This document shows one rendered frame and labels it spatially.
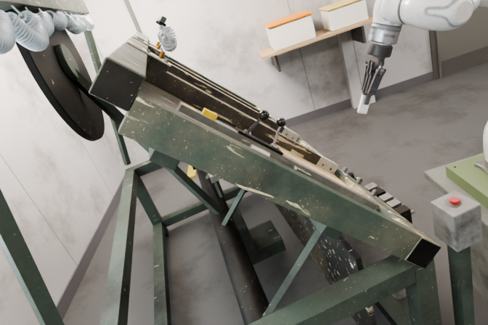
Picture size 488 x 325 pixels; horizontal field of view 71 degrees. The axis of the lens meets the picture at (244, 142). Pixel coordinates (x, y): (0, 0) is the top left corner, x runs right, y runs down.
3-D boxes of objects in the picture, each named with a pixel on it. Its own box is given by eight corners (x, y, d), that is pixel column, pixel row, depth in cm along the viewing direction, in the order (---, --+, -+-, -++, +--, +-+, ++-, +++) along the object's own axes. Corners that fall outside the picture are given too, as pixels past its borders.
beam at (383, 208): (425, 270, 130) (442, 247, 128) (404, 260, 126) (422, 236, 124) (258, 119, 331) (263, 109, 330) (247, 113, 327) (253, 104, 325)
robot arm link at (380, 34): (377, 24, 103) (372, 44, 105) (407, 28, 103) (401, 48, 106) (367, 22, 111) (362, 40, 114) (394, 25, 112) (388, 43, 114)
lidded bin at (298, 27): (308, 33, 421) (303, 10, 409) (318, 37, 382) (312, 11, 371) (269, 47, 424) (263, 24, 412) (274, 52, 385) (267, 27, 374)
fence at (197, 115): (372, 212, 148) (378, 204, 147) (176, 114, 112) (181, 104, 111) (366, 207, 152) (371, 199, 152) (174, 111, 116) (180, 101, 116)
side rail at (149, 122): (404, 260, 126) (422, 236, 124) (117, 133, 84) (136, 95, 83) (393, 250, 131) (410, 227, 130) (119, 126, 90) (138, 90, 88)
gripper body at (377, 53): (365, 40, 113) (358, 67, 117) (375, 43, 105) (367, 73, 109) (387, 43, 114) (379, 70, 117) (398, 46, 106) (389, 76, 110)
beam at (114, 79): (128, 113, 83) (147, 77, 82) (86, 93, 79) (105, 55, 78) (143, 48, 284) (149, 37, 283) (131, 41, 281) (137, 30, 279)
